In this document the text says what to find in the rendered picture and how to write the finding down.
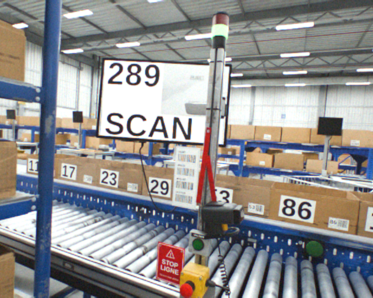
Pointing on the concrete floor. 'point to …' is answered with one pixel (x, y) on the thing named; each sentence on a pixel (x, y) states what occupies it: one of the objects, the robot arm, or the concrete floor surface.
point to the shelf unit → (40, 262)
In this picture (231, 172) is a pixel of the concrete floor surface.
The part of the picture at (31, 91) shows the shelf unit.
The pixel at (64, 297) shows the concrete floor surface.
